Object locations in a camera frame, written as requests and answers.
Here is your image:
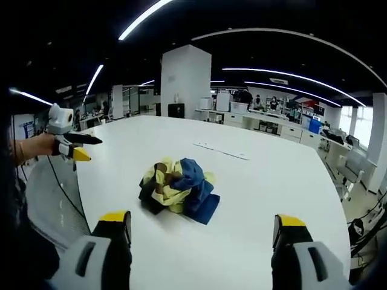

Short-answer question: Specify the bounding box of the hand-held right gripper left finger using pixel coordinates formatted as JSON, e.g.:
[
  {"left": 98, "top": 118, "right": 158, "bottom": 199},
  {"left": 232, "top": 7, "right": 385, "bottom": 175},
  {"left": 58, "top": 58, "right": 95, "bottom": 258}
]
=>
[{"left": 48, "top": 210, "right": 133, "bottom": 290}]

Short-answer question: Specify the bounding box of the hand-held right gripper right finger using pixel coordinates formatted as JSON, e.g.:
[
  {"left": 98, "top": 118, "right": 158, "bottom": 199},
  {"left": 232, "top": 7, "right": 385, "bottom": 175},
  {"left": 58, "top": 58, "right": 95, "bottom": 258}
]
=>
[{"left": 270, "top": 213, "right": 352, "bottom": 290}]

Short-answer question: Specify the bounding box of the yellow blue brown garment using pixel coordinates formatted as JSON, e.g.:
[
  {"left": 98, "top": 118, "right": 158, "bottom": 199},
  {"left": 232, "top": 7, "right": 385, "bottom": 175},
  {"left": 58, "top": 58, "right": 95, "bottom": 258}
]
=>
[{"left": 138, "top": 155, "right": 221, "bottom": 226}]

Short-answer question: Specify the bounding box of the person's left hand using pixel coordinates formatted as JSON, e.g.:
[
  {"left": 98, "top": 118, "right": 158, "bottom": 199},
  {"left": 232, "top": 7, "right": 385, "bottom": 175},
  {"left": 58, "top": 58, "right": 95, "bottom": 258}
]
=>
[{"left": 25, "top": 132, "right": 63, "bottom": 158}]

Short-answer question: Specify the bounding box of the long ceiling light strip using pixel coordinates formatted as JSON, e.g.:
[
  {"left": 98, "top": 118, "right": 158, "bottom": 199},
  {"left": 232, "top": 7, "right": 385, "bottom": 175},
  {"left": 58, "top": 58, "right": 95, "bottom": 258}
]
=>
[
  {"left": 8, "top": 87, "right": 54, "bottom": 107},
  {"left": 117, "top": 0, "right": 174, "bottom": 41},
  {"left": 221, "top": 67, "right": 367, "bottom": 108},
  {"left": 85, "top": 63, "right": 105, "bottom": 96},
  {"left": 243, "top": 80, "right": 342, "bottom": 108}
]

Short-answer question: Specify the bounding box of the black backpack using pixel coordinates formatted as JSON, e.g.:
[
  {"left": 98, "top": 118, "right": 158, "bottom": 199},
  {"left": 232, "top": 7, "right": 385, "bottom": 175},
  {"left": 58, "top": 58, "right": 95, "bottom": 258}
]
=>
[{"left": 346, "top": 218, "right": 367, "bottom": 253}]

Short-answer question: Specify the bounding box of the grey mesh office chair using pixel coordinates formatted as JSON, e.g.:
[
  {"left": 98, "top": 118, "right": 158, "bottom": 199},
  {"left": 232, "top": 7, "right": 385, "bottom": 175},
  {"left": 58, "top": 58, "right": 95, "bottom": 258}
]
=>
[{"left": 25, "top": 159, "right": 93, "bottom": 252}]

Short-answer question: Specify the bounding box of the person's dark clothing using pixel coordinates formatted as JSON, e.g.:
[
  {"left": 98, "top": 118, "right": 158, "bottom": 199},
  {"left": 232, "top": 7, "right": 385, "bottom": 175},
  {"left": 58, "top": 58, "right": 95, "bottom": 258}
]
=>
[{"left": 0, "top": 120, "right": 60, "bottom": 290}]

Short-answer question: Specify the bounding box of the white mesh office chair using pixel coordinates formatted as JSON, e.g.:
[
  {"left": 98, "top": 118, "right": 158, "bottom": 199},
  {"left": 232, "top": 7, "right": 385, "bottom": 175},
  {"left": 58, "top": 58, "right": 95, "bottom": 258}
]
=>
[{"left": 334, "top": 147, "right": 368, "bottom": 202}]

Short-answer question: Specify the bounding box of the black cabinet box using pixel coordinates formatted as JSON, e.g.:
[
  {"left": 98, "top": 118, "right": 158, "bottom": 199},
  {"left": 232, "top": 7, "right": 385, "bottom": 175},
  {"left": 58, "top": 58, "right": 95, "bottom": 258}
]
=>
[{"left": 167, "top": 103, "right": 186, "bottom": 119}]

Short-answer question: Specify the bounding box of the white square pillar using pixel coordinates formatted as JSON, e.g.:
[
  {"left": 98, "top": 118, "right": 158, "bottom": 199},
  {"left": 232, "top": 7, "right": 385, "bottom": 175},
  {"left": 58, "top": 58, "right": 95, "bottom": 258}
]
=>
[{"left": 160, "top": 44, "right": 212, "bottom": 119}]

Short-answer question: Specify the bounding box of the blue storage bin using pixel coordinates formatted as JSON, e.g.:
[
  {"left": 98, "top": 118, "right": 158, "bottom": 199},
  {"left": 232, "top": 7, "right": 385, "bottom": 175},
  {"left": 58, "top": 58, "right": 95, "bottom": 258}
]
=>
[{"left": 309, "top": 115, "right": 322, "bottom": 134}]

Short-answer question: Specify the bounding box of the row of white cabinets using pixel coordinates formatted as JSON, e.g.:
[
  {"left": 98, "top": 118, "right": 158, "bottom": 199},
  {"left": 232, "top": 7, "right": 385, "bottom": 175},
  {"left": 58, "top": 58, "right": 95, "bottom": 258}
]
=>
[{"left": 194, "top": 108, "right": 321, "bottom": 146}]

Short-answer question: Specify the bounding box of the white appliance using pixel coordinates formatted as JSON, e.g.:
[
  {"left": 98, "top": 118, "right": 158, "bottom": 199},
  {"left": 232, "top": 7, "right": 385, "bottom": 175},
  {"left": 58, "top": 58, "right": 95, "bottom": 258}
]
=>
[{"left": 216, "top": 91, "right": 233, "bottom": 113}]

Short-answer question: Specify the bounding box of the white storage box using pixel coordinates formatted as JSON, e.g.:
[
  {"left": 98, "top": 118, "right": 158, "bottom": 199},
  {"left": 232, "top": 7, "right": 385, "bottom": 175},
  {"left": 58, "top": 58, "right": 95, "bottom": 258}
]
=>
[{"left": 229, "top": 101, "right": 250, "bottom": 114}]

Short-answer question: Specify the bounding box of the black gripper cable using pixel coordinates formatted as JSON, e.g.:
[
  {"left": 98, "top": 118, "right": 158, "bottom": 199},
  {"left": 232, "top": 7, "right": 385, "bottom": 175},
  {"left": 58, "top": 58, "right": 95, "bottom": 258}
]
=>
[{"left": 45, "top": 155, "right": 91, "bottom": 219}]

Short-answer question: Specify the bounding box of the table cable slot cover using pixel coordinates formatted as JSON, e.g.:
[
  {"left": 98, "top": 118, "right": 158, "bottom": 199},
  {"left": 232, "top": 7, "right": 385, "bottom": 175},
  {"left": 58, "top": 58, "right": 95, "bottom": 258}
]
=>
[{"left": 192, "top": 141, "right": 251, "bottom": 161}]

